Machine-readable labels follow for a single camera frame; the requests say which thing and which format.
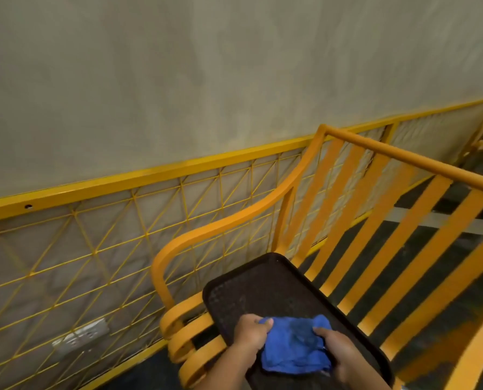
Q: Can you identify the person's right hand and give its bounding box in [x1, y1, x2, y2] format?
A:
[312, 327, 366, 384]

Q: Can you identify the person's left hand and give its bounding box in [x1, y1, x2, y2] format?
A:
[232, 314, 274, 359]

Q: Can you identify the blue cleaning cloth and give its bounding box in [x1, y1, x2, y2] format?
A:
[259, 314, 333, 375]

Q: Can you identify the person's left forearm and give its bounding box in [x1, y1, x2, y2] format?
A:
[193, 350, 255, 390]

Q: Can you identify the person's right forearm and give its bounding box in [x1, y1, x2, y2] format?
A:
[339, 367, 393, 390]

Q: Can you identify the black plastic tray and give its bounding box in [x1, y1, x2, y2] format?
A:
[202, 252, 395, 390]

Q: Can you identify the yellow metal slatted chair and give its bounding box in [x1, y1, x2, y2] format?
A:
[150, 124, 483, 390]

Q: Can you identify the white wall socket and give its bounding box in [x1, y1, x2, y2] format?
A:
[53, 318, 110, 356]

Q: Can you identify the yellow wire mesh fence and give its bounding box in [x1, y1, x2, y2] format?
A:
[0, 94, 483, 390]

